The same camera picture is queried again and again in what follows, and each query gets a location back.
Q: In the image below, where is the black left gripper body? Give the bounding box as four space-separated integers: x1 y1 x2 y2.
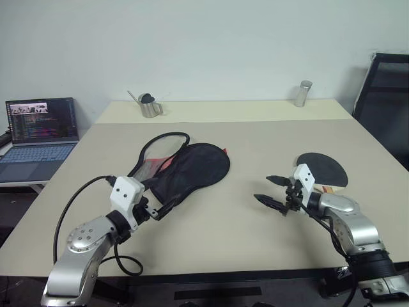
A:
133 196 160 229

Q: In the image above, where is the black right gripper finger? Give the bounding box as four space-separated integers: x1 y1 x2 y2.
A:
265 174 292 187
252 193 287 213

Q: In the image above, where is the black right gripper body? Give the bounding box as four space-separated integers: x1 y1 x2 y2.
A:
281 177 304 217

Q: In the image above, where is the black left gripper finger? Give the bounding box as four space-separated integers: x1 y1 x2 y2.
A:
157 198 181 222

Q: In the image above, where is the black table tennis paddle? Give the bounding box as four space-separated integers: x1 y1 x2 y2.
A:
295 152 350 194

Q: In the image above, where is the black mesh paddle bag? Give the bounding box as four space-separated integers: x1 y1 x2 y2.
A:
127 131 231 219

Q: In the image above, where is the steel shaker bottle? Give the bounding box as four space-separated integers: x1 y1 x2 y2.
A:
293 80 314 107

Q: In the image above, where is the black office chair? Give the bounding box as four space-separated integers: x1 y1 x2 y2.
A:
351 52 409 171

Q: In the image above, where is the grey open laptop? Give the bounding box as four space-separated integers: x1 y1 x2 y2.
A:
0 97 80 188

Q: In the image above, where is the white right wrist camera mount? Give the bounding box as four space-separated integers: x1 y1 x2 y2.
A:
292 163 316 209

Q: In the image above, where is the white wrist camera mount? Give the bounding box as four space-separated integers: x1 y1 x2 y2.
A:
110 175 145 232
292 163 316 209

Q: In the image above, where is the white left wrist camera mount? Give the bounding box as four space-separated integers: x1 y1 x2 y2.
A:
110 175 145 232

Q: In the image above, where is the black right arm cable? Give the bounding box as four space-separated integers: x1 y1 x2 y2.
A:
297 203 359 307

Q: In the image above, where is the black table frame crossbar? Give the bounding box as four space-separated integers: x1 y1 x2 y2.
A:
174 287 263 300

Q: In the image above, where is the steel pitcher with handle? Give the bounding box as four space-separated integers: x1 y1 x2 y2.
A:
127 90 165 119

